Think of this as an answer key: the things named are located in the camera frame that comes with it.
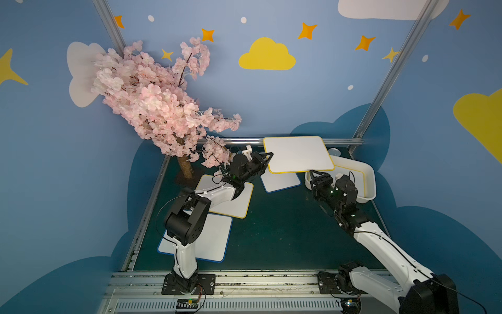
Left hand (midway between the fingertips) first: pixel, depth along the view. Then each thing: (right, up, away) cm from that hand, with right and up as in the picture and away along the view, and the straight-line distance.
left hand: (275, 150), depth 83 cm
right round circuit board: (+28, -60, -10) cm, 67 cm away
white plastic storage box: (+48, -6, +25) cm, 54 cm away
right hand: (+15, -9, -4) cm, 18 cm away
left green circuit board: (-35, -59, -10) cm, 70 cm away
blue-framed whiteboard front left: (-28, -42, +1) cm, 50 cm away
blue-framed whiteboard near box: (+6, -15, +25) cm, 30 cm away
